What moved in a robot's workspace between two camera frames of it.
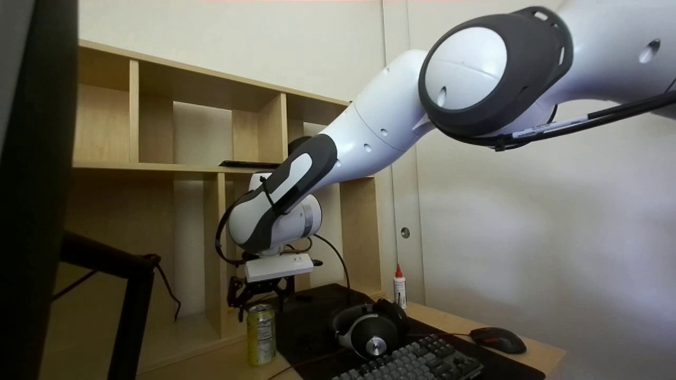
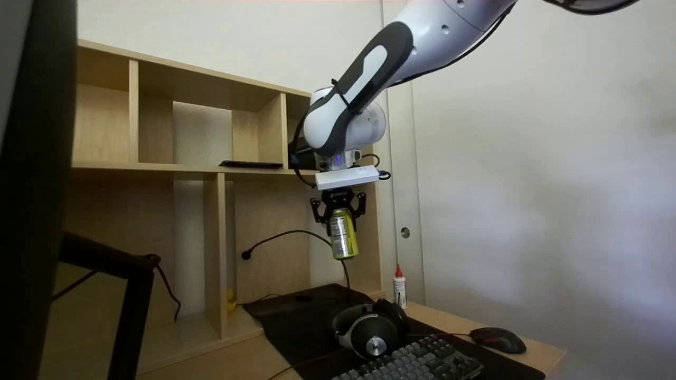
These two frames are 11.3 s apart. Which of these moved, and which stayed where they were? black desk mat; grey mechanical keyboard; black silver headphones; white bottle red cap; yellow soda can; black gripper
Moved: yellow soda can; black gripper
Stayed: black silver headphones; white bottle red cap; black desk mat; grey mechanical keyboard
